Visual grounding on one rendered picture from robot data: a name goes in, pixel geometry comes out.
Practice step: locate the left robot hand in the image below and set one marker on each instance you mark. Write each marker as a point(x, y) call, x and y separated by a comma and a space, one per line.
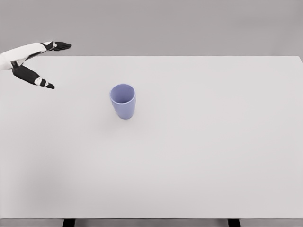
point(16, 56)

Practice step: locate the lavender plastic cup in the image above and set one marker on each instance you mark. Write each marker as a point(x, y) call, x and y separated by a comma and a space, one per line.
point(123, 104)

